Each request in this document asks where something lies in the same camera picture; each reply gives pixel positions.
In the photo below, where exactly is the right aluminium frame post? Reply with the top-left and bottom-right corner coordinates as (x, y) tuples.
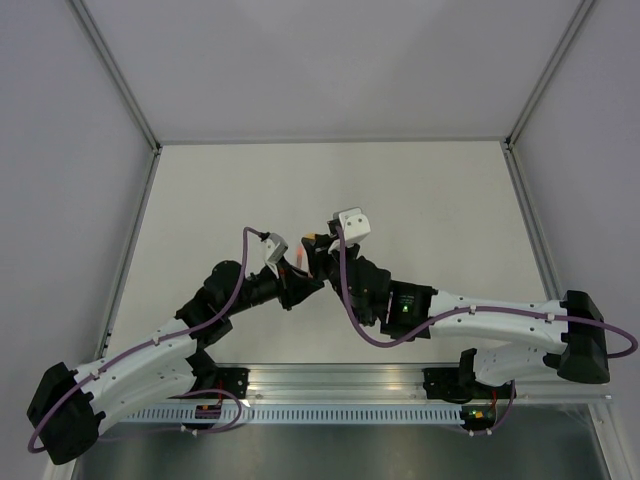
(503, 0), (599, 151)

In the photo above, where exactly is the left aluminium frame post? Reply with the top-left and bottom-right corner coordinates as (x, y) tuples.
(66, 0), (162, 154)

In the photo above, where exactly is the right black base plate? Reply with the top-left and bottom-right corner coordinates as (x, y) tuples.
(422, 367), (473, 404)

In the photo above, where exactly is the purple cable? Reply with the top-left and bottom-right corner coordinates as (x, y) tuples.
(333, 224), (639, 359)
(26, 227), (271, 453)

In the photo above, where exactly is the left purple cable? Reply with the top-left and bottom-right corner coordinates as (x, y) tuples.
(26, 227), (271, 453)

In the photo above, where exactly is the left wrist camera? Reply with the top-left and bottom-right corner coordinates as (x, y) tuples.
(262, 233), (288, 274)

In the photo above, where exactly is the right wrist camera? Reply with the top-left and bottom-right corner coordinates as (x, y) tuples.
(328, 207), (371, 251)

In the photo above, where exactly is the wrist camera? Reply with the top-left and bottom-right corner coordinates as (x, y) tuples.
(328, 207), (371, 251)
(262, 233), (288, 274)

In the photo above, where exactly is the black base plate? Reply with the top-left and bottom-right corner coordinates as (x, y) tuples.
(422, 367), (473, 404)
(198, 367), (250, 399)

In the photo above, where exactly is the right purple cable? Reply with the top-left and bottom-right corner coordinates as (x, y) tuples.
(333, 224), (639, 359)

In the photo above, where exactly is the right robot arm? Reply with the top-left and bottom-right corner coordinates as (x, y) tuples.
(301, 235), (610, 397)

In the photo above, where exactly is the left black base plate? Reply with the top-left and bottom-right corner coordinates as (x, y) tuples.
(198, 367), (250, 399)

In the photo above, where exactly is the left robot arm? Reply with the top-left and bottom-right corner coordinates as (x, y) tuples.
(27, 260), (324, 465)

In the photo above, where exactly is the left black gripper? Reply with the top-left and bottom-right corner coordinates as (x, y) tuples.
(224, 257), (325, 317)

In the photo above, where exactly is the aluminium mounting rail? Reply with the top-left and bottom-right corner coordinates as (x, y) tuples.
(74, 362), (614, 404)

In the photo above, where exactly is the orange marker pen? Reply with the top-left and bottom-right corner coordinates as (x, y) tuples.
(296, 246), (305, 269)

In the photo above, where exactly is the white slotted cable duct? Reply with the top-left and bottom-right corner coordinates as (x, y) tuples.
(121, 400), (463, 425)

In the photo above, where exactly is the aluminium frame post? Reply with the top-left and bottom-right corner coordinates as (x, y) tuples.
(66, 0), (162, 154)
(503, 0), (599, 151)

